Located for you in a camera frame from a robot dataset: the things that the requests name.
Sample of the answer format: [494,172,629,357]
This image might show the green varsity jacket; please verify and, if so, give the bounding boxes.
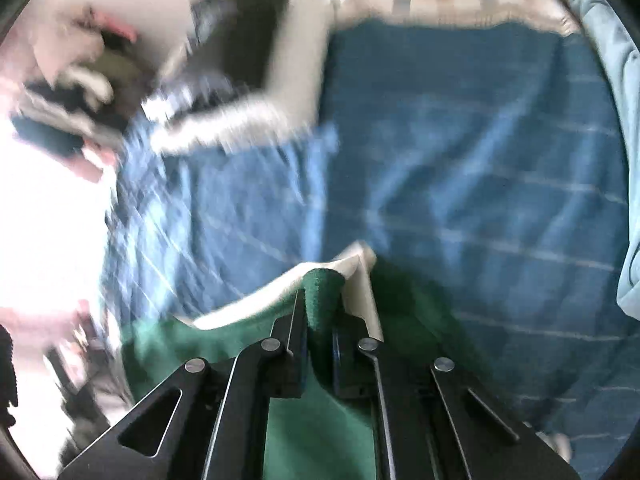
[119,242,484,479]

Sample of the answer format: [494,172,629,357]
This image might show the light blue quilt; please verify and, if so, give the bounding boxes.
[565,0,639,318]

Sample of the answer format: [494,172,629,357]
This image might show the blue striped bed sheet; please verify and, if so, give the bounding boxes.
[103,21,639,479]

